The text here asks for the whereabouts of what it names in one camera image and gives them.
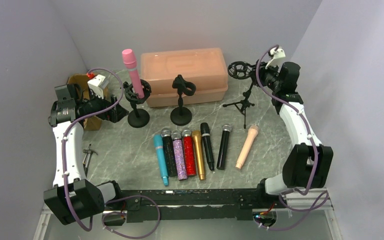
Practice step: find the peach beige microphone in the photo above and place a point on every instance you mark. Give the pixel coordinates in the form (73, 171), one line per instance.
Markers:
(252, 133)

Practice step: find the pink plastic storage box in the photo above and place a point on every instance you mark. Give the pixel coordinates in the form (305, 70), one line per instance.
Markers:
(205, 67)

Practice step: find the black glitter microphone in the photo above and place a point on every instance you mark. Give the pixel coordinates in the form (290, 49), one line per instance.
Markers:
(169, 154)

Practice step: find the pink microphone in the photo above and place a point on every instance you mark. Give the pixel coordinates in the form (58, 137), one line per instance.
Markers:
(130, 62)

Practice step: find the red glitter microphone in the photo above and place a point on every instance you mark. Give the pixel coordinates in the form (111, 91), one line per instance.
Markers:
(188, 149)

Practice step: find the brown cardboard box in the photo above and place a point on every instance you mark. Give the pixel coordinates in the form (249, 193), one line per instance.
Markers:
(93, 123)

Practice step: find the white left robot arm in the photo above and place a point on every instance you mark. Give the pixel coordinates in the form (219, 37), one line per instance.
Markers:
(72, 196)

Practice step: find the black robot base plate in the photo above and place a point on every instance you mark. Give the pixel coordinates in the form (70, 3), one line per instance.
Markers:
(241, 204)

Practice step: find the gold microphone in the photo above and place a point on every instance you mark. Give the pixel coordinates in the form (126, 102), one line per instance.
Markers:
(198, 150)

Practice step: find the blue plastic microphone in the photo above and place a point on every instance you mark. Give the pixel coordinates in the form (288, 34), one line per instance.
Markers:
(158, 145)

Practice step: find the black silver-head microphone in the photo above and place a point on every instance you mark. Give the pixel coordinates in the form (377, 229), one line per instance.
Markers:
(223, 148)

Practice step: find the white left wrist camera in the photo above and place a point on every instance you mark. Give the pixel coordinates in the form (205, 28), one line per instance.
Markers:
(96, 84)

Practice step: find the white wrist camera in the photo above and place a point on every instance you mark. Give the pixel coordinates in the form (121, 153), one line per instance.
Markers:
(96, 84)
(276, 55)

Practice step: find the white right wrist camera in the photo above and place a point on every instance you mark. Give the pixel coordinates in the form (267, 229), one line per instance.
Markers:
(276, 55)

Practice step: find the grey metal hammer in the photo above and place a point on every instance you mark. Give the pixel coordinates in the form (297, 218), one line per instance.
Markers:
(88, 152)

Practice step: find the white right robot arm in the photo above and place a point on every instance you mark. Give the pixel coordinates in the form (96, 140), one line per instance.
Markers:
(309, 161)

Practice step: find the slim black microphone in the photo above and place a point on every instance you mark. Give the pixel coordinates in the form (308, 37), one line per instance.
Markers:
(206, 139)

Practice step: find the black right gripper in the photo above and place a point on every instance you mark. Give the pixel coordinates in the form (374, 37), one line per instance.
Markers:
(260, 72)

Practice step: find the black tripod shock mount stand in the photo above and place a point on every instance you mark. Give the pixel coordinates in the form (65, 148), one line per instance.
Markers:
(241, 70)

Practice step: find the black clip round-base stand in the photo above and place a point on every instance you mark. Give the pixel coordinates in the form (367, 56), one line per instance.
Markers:
(181, 115)

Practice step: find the purple glitter microphone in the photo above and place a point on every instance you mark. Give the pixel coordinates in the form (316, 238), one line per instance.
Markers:
(179, 155)

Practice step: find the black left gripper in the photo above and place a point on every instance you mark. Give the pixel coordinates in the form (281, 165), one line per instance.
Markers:
(113, 109)

